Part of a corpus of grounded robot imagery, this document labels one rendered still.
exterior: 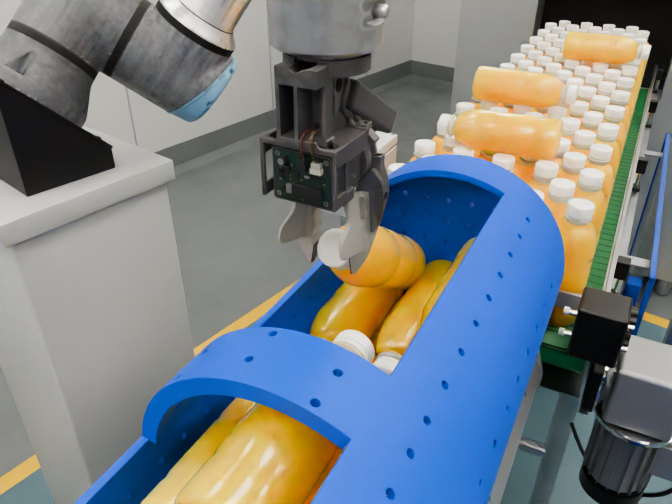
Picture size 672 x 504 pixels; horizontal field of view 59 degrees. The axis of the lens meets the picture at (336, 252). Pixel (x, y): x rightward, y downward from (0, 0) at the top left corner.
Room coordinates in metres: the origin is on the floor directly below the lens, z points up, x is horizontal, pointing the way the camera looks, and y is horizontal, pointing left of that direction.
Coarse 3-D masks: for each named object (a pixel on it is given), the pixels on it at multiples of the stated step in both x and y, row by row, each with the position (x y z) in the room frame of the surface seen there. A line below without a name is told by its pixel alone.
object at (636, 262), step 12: (660, 156) 1.45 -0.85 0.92; (660, 180) 1.25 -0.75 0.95; (648, 192) 1.55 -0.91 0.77; (660, 192) 1.18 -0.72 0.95; (660, 204) 1.12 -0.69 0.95; (660, 216) 1.07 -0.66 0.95; (660, 228) 1.02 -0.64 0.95; (636, 264) 0.93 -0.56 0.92; (648, 264) 0.93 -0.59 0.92; (624, 288) 0.92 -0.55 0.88; (636, 288) 0.90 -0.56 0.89; (648, 288) 0.84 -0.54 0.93; (636, 300) 0.90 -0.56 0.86; (636, 324) 0.84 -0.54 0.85
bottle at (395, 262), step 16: (384, 240) 0.54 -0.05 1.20; (400, 240) 0.58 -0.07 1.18; (368, 256) 0.51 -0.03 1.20; (384, 256) 0.53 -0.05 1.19; (400, 256) 0.56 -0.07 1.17; (416, 256) 0.61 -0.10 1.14; (336, 272) 0.52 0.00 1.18; (368, 272) 0.51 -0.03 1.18; (384, 272) 0.53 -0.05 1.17; (400, 272) 0.56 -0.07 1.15; (416, 272) 0.61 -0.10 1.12; (384, 288) 0.57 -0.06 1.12; (400, 288) 0.60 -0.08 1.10
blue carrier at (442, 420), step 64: (448, 192) 0.70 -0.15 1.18; (512, 192) 0.63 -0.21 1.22; (448, 256) 0.70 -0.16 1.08; (512, 256) 0.52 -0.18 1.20; (448, 320) 0.39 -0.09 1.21; (512, 320) 0.44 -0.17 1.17; (192, 384) 0.32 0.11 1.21; (256, 384) 0.30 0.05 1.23; (320, 384) 0.30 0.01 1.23; (384, 384) 0.31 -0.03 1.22; (448, 384) 0.33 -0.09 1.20; (512, 384) 0.39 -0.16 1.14; (384, 448) 0.26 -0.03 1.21; (448, 448) 0.29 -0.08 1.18
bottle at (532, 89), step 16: (480, 80) 1.29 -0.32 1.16; (496, 80) 1.28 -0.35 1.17; (512, 80) 1.27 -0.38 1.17; (528, 80) 1.25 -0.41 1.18; (544, 80) 1.24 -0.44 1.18; (560, 80) 1.25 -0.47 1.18; (480, 96) 1.30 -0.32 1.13; (496, 96) 1.28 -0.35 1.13; (512, 96) 1.26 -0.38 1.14; (528, 96) 1.24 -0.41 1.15; (544, 96) 1.23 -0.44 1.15; (560, 96) 1.23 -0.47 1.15
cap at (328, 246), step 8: (328, 232) 0.51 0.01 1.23; (336, 232) 0.51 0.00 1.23; (320, 240) 0.51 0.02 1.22; (328, 240) 0.51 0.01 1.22; (336, 240) 0.50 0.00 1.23; (320, 248) 0.50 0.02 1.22; (328, 248) 0.50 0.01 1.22; (336, 248) 0.50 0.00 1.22; (320, 256) 0.50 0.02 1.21; (328, 256) 0.50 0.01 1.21; (336, 256) 0.49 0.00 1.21; (328, 264) 0.49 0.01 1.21; (336, 264) 0.49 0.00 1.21; (344, 264) 0.49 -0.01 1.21
